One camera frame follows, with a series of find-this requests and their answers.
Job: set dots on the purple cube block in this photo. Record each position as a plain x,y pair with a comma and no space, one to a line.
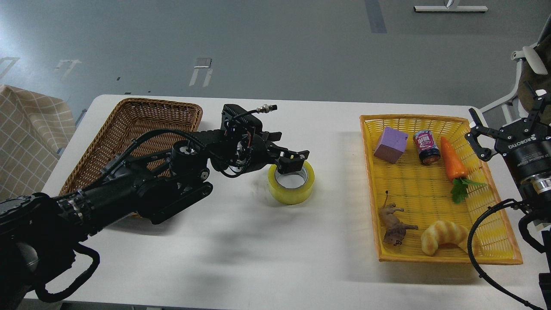
391,145

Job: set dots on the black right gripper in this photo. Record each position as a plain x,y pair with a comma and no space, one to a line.
527,153

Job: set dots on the yellow tape roll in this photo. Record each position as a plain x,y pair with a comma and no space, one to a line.
291,196

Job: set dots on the small purple drink can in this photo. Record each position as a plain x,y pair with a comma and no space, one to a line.
425,143

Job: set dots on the person in olive clothing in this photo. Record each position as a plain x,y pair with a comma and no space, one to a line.
535,71

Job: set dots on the white office chair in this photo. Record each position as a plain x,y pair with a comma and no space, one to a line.
508,103

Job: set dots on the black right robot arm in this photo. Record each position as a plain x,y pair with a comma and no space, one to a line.
535,202

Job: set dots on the white stand base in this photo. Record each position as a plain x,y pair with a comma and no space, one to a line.
450,6

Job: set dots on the toy croissant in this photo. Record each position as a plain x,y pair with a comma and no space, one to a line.
444,232

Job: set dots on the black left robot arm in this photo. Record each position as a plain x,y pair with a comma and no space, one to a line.
43,252

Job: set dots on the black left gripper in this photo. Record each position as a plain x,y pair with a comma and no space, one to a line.
253,153

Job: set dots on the yellow plastic basket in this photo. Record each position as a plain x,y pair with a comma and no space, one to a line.
423,191

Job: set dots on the beige checkered cloth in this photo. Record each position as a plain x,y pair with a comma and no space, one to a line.
33,128

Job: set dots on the orange toy carrot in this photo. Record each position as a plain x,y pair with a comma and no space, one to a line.
456,172

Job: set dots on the brown toy animal figure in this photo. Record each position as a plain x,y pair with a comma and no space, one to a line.
396,230

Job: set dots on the brown wicker basket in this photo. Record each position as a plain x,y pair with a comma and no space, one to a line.
125,129

